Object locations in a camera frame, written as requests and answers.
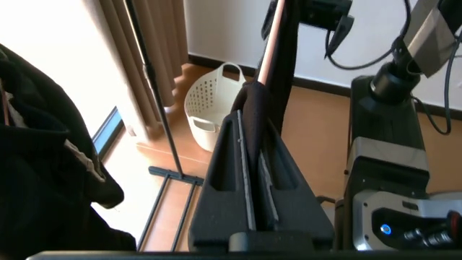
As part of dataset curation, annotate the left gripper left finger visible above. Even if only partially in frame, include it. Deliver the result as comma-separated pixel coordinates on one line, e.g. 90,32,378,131
188,110,256,252

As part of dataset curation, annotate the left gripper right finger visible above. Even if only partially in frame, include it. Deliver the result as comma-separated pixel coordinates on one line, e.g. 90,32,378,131
258,118,335,251

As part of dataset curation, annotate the black garment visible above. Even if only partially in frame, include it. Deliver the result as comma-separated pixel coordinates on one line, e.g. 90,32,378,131
230,0,301,232
0,43,137,260

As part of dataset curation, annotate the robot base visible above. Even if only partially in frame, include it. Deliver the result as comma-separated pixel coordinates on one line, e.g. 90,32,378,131
315,75,462,253

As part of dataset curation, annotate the white laundry basket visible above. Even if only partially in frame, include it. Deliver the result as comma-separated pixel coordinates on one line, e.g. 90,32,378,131
183,61,247,153

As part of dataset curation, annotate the black clothes rack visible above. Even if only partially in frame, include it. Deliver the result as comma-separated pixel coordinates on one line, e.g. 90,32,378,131
124,0,205,253

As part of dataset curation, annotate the brown curtain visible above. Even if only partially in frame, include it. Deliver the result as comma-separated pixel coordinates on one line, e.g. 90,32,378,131
81,0,189,144

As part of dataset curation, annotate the window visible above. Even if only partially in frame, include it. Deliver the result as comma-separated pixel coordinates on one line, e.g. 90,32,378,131
0,0,126,160

